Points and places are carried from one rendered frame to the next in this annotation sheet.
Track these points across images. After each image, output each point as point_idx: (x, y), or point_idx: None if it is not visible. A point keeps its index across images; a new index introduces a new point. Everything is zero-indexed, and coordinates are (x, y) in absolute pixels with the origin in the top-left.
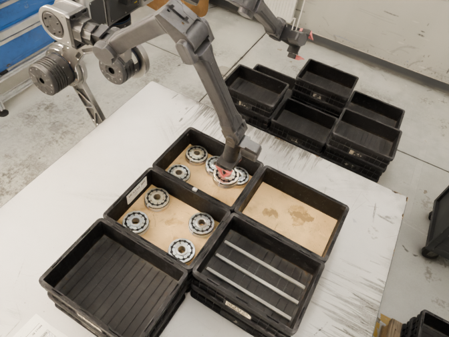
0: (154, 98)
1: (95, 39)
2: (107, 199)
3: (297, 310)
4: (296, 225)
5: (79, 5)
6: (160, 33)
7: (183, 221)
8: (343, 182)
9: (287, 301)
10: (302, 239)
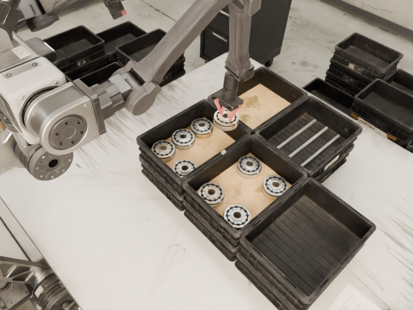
0: (26, 184)
1: (125, 96)
2: (171, 259)
3: (332, 130)
4: (260, 107)
5: (70, 83)
6: (223, 7)
7: (239, 181)
8: (209, 74)
9: (324, 133)
10: (273, 107)
